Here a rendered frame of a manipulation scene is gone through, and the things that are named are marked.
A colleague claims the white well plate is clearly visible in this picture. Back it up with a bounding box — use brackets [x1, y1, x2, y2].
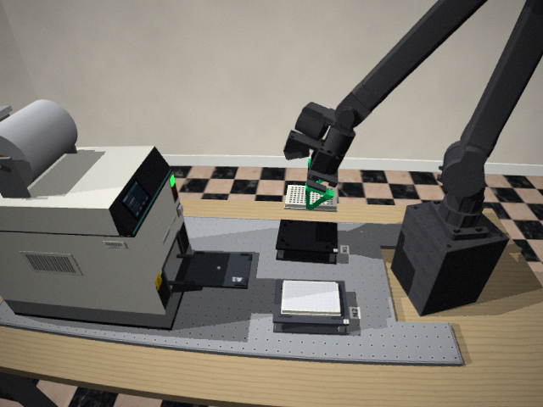
[284, 185, 338, 212]

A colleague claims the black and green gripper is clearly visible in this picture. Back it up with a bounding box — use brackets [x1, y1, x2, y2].
[305, 153, 345, 210]

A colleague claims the grey cylinder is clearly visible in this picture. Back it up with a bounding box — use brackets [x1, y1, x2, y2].
[0, 99, 78, 187]

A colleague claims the white flat plate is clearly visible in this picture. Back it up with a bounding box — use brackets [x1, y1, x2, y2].
[281, 281, 341, 317]

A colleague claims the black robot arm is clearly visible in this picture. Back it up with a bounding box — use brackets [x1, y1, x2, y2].
[283, 0, 543, 241]

